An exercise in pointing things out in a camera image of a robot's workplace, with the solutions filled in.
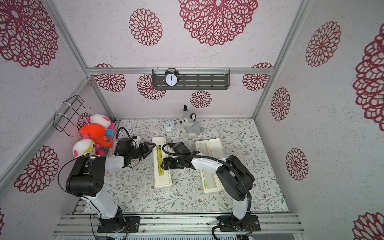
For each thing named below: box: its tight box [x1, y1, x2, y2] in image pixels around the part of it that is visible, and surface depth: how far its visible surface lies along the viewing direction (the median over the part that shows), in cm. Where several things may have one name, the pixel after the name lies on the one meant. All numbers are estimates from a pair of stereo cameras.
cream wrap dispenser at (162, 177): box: [152, 136, 172, 190], surface depth 86 cm
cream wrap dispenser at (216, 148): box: [209, 138, 224, 159], surface depth 97 cm
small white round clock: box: [163, 120, 175, 132], surface depth 115 cm
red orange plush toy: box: [80, 123, 113, 148], surface depth 92 cm
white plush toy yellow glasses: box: [72, 138, 96, 158], surface depth 82 cm
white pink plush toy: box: [86, 113, 117, 135], surface depth 97 cm
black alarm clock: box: [164, 67, 179, 88], surface depth 92 cm
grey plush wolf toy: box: [179, 104, 201, 139], surface depth 100 cm
